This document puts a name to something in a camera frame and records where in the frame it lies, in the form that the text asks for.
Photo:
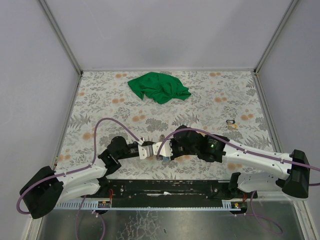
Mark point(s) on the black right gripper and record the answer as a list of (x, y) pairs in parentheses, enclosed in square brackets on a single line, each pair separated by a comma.
[(175, 149)]

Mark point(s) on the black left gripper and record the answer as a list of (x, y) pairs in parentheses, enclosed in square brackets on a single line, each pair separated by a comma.
[(135, 150)]

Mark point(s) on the metal key organizer blue handle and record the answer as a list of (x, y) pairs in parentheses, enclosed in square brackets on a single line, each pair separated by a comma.
[(165, 159)]

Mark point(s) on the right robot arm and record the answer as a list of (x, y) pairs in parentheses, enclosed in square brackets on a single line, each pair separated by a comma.
[(287, 172)]

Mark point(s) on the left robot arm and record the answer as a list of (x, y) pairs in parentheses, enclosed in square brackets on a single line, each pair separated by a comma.
[(47, 187)]

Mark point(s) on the key with black tag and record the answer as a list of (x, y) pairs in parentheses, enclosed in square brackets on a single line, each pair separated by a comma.
[(231, 124)]

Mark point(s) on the green crumpled cloth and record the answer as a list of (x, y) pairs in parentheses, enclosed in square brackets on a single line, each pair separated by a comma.
[(159, 87)]

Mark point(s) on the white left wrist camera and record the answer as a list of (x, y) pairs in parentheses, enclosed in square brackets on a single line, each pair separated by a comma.
[(145, 148)]

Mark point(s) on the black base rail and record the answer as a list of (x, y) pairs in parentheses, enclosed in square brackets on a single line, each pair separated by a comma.
[(212, 189)]

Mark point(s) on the white slotted cable duct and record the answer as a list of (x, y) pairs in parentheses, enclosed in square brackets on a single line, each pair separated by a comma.
[(155, 203)]

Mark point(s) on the aluminium corner post left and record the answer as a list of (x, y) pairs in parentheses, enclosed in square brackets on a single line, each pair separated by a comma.
[(60, 36)]

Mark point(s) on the aluminium corner post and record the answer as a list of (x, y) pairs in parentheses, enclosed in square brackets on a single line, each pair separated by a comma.
[(60, 36), (280, 27)]

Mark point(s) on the aluminium corner post right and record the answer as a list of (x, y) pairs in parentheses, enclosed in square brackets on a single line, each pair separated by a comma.
[(280, 27)]

